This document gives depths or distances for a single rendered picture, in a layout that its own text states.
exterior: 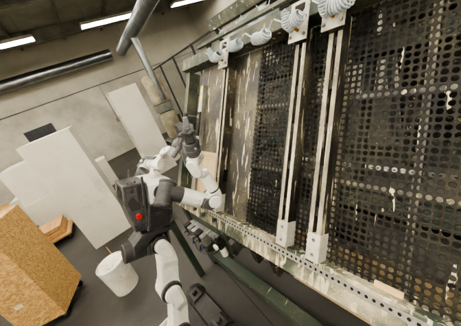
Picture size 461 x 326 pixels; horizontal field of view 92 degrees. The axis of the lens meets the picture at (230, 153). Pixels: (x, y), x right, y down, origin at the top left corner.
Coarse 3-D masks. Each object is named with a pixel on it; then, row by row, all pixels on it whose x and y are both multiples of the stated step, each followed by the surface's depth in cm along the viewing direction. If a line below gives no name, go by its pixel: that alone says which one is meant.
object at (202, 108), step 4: (200, 88) 186; (204, 88) 184; (204, 92) 184; (204, 96) 185; (204, 100) 185; (200, 104) 185; (204, 104) 185; (200, 108) 185; (204, 108) 186; (204, 112) 186; (204, 116) 186; (200, 120) 184; (200, 124) 185; (200, 128) 185; (200, 132) 185; (196, 136) 188; (200, 136) 186; (200, 140) 186; (192, 180) 190; (196, 180) 187; (192, 184) 189; (196, 184) 187; (192, 188) 189; (196, 188) 187
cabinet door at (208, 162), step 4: (204, 152) 180; (208, 152) 176; (212, 152) 172; (204, 156) 180; (208, 156) 176; (212, 156) 172; (204, 160) 180; (208, 160) 176; (212, 160) 172; (200, 164) 184; (204, 164) 180; (208, 164) 176; (212, 164) 172; (208, 168) 176; (212, 168) 171; (212, 172) 171; (212, 176) 171; (200, 180) 183; (200, 184) 183; (200, 188) 183; (204, 188) 178
